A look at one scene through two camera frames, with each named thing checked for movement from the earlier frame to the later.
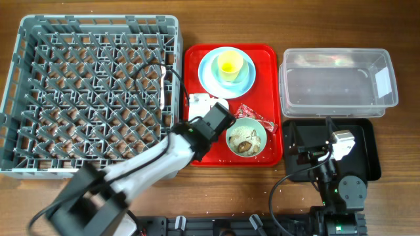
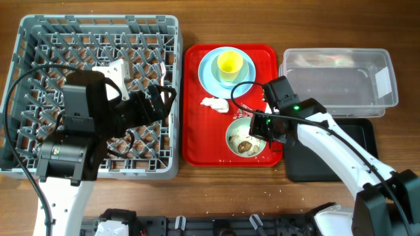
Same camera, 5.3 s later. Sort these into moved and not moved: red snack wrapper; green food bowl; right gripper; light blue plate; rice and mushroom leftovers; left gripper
Moved: left gripper; right gripper
Not moved: green food bowl; red snack wrapper; rice and mushroom leftovers; light blue plate
